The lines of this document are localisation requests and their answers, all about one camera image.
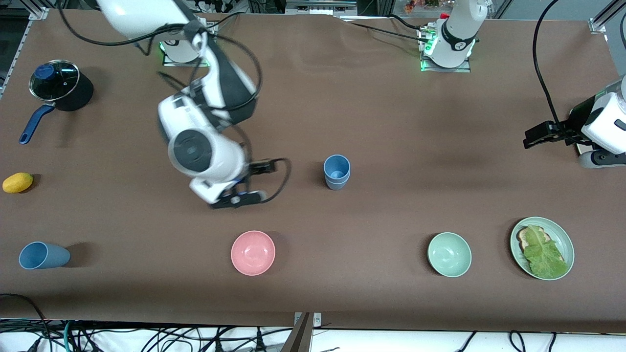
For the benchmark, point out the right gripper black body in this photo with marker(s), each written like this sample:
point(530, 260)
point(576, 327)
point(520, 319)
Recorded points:
point(253, 170)

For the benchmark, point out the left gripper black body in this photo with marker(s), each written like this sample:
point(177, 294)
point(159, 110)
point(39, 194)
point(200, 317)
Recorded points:
point(571, 128)

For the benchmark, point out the blue cup holding tissue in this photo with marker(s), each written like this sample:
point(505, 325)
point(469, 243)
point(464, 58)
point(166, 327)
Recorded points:
point(337, 186)

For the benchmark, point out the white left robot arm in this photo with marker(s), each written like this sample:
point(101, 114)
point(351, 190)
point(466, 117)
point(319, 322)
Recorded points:
point(459, 34)

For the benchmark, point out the pink bowl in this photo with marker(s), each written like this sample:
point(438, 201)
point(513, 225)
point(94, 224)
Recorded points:
point(253, 252)

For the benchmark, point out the toast slice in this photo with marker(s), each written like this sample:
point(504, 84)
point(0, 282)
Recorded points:
point(524, 238)

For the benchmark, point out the green plate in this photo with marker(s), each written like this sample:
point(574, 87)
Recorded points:
point(566, 239)

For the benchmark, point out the green lettuce leaf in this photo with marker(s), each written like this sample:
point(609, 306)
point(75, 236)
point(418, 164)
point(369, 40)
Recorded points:
point(545, 256)

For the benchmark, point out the mint green bowl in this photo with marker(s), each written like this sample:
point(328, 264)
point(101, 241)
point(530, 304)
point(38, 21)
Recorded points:
point(449, 254)

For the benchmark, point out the grey slanted beam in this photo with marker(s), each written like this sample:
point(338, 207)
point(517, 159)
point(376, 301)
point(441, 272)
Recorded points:
point(298, 340)

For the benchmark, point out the white power strip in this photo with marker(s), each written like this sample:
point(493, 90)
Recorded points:
point(320, 6)

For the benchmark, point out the glass lid blue knob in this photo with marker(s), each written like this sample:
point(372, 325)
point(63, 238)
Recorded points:
point(56, 80)

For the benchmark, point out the yellow lemon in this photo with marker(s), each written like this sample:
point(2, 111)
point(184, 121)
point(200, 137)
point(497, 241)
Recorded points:
point(17, 183)

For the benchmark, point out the aluminium frame profile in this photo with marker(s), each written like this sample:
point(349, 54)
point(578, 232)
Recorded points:
point(597, 24)
point(19, 49)

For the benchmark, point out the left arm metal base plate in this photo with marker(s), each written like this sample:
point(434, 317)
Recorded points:
point(445, 70)

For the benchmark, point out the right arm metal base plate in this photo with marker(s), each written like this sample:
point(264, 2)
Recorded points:
point(188, 64)

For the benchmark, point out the small metal bracket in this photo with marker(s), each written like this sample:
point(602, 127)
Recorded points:
point(318, 320)

